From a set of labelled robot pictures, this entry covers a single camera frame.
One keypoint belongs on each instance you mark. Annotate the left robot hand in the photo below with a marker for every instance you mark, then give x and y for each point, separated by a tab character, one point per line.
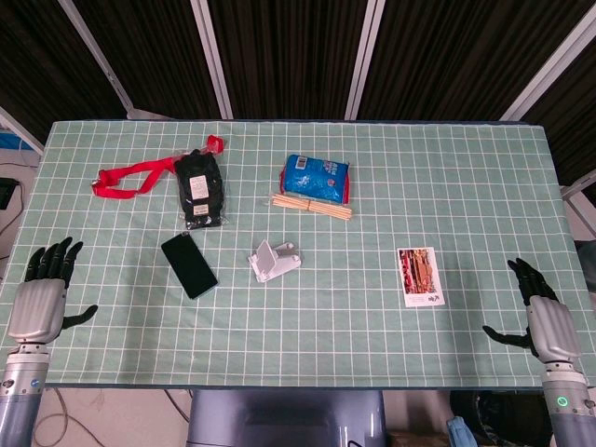
35	309

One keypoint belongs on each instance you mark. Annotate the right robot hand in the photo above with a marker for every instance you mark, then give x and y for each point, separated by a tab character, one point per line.
554	328

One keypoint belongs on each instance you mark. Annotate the black smartphone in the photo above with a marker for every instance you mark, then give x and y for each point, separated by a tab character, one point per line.
188	265

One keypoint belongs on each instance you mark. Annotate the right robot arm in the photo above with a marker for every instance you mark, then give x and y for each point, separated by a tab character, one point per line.
570	405

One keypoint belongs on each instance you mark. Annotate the white folding phone stand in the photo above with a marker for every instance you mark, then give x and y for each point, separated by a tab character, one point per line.
272	265

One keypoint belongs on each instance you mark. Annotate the black bag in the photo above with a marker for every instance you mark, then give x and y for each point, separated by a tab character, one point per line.
503	414

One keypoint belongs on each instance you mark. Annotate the black box on floor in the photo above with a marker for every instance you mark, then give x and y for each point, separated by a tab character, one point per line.
5	193

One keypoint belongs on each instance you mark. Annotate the blue cloth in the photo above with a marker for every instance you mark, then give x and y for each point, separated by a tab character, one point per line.
457	430

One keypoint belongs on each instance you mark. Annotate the photo postcard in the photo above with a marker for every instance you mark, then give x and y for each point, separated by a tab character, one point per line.
419	274

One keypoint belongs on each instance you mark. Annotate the black gloves in plastic bag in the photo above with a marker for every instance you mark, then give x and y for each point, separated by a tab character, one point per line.
200	186

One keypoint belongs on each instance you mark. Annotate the green checkered tablecloth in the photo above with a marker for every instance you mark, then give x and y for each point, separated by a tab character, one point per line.
326	335

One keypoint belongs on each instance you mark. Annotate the red plastic clip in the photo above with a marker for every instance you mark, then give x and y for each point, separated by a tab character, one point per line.
215	143

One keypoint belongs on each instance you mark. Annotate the bundle of wooden sticks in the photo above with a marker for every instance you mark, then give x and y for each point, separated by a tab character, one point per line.
312	207

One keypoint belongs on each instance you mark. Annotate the blue-grey robot torso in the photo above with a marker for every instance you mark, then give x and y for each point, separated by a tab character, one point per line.
284	419

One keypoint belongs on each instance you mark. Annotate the blue snack packet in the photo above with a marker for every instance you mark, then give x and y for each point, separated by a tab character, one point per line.
316	179

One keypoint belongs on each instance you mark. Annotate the black pleated curtain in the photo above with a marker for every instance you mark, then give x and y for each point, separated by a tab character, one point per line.
293	51

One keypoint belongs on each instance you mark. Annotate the white frame post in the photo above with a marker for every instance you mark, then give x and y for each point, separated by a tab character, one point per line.
100	56
21	128
579	186
213	60
363	60
545	65

